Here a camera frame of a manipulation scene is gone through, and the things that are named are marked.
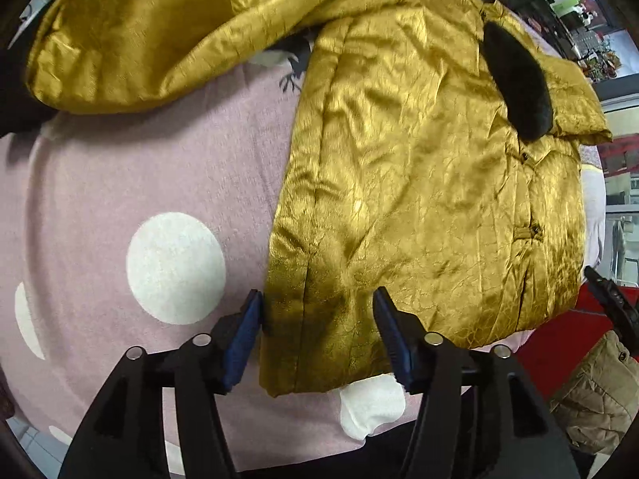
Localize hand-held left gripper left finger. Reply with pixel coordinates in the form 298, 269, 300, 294
60, 288, 263, 479

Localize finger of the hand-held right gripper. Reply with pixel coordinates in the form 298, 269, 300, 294
583, 265, 639, 361

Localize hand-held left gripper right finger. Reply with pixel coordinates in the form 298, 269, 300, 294
372, 286, 580, 479

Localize gold satin jacket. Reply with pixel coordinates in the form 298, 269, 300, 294
25, 0, 614, 399

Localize beige quilted jacket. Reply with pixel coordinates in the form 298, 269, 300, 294
549, 330, 636, 456

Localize pink polka dot blanket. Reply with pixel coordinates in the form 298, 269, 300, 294
0, 0, 607, 479

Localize display shelves with goods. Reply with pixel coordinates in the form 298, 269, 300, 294
466, 0, 625, 81

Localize dark cloth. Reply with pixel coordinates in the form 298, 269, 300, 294
0, 25, 57, 137

